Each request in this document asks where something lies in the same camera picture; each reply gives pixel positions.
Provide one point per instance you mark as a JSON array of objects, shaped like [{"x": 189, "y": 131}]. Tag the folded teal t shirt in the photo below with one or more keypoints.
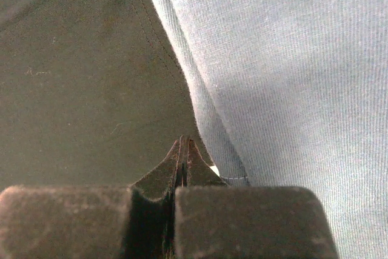
[{"x": 293, "y": 93}]

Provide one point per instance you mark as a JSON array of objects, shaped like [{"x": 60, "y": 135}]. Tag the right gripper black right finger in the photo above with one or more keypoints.
[{"x": 213, "y": 220}]

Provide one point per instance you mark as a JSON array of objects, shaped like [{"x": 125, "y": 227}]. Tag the black floral t shirt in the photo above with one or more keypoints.
[{"x": 91, "y": 92}]

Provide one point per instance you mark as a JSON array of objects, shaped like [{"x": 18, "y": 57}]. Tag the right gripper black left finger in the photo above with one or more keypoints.
[{"x": 94, "y": 221}]

